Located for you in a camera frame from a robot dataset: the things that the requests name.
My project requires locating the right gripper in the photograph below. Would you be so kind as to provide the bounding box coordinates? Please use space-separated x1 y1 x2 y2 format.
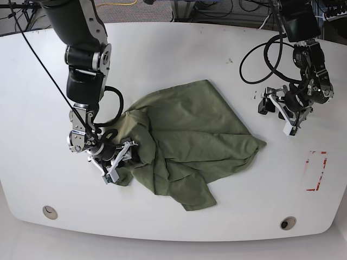
87 139 140 176

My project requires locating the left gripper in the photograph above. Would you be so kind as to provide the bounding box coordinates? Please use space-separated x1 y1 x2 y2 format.
258 85 313 127

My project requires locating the green T-shirt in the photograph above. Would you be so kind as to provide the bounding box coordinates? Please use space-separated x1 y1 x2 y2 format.
115 80 266 211

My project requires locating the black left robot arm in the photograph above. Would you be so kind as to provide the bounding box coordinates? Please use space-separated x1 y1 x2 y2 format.
254 1 334 136

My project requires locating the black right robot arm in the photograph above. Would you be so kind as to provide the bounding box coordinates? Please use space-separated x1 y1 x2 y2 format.
39 0 137 183

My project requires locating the red tape rectangle marker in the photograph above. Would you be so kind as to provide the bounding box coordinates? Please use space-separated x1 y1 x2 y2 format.
303 151 328 192

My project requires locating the left table grommet hole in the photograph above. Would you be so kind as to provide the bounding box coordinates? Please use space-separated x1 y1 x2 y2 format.
42 206 58 220

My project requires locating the table grommet hole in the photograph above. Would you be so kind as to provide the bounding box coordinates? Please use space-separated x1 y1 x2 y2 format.
280 216 297 231
42 206 58 220

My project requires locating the right table grommet hole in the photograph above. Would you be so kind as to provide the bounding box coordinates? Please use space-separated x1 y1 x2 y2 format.
280 216 297 231

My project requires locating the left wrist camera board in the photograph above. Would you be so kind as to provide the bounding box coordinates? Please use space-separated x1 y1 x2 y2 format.
283 122 297 136

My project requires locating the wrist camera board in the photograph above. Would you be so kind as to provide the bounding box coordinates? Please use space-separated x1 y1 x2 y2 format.
102 170 119 184
283 122 297 136

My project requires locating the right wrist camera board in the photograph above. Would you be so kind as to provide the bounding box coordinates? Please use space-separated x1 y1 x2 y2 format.
102 170 119 184

